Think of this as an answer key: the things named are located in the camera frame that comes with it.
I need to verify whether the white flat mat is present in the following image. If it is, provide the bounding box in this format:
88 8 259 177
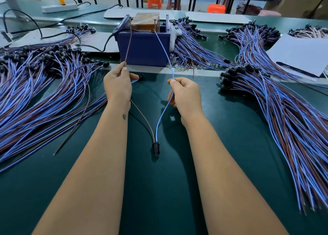
186 11 253 24
104 7 185 20
13 30 120 54

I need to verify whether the person's right hand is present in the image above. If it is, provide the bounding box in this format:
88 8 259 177
166 77 205 125

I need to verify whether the white power strip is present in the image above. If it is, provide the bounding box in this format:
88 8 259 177
42 3 79 13

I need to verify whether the person's left hand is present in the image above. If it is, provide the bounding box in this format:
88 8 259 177
104 61 140 110

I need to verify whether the loose grey wire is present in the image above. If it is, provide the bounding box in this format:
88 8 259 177
54 84 92 156

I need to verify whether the blue brown plug cable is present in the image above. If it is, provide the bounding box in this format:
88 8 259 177
124 30 176 159

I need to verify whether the pink plastic stool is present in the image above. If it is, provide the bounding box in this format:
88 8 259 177
258 9 282 17

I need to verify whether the person's left forearm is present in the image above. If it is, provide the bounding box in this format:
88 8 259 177
32 105 131 235

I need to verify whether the pile of wired lamps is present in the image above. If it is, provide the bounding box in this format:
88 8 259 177
0 43 139 174
219 63 328 213

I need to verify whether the white paper sheet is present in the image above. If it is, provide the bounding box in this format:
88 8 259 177
266 35 328 78

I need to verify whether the black power cable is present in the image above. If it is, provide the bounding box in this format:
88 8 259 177
2 4 124 41

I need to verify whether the white plastic device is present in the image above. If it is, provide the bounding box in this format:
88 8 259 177
0 32 12 48

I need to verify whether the blue plastic tester box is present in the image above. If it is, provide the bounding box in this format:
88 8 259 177
114 15 171 67

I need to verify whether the brown cardboard block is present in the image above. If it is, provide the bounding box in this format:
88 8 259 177
131 12 160 32

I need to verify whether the black pen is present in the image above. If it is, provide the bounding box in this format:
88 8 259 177
276 62 319 78

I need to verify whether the person's right forearm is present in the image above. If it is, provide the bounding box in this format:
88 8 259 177
182 116 289 235

